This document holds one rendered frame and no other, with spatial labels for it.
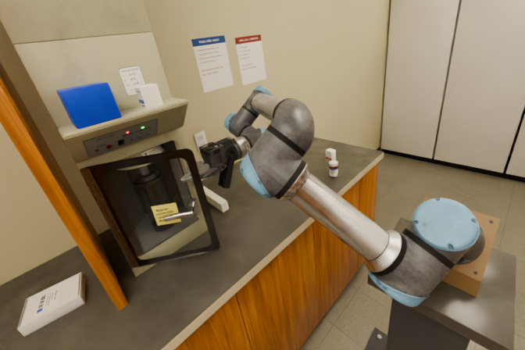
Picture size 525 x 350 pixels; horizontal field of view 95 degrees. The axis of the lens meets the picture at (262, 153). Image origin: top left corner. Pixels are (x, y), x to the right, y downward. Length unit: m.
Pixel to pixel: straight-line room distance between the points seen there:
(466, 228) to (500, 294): 0.33
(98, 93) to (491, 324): 1.11
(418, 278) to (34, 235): 1.35
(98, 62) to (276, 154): 0.55
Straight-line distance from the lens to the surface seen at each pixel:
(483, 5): 3.14
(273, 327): 1.32
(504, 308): 0.95
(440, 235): 0.67
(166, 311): 0.92
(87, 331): 1.02
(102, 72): 0.83
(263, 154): 0.56
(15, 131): 0.74
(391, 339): 1.20
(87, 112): 0.72
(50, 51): 0.82
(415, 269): 0.68
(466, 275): 0.89
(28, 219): 1.36
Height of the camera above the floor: 1.64
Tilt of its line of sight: 25 degrees down
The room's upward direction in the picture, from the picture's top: 9 degrees counter-clockwise
